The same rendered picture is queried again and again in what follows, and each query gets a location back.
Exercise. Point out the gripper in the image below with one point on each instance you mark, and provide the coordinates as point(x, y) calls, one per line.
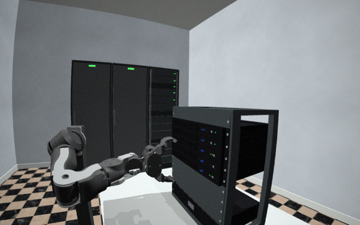
point(153, 160)

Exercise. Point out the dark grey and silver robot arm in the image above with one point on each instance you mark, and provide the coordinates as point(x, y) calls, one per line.
point(78, 187)

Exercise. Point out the black server rack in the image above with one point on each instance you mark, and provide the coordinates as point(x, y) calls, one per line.
point(212, 154)

